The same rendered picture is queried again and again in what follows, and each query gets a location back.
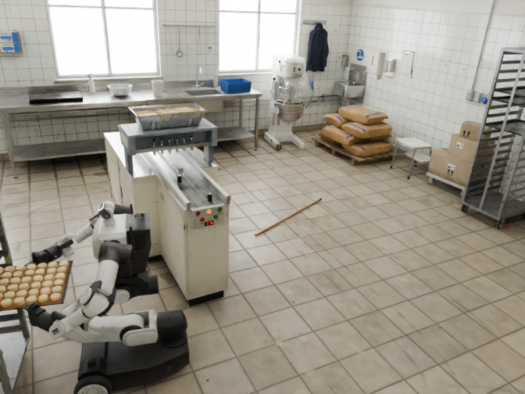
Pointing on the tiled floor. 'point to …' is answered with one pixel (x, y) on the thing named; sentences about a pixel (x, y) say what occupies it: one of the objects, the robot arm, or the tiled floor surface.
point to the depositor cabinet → (144, 183)
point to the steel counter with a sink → (202, 94)
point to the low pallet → (351, 153)
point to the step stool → (414, 152)
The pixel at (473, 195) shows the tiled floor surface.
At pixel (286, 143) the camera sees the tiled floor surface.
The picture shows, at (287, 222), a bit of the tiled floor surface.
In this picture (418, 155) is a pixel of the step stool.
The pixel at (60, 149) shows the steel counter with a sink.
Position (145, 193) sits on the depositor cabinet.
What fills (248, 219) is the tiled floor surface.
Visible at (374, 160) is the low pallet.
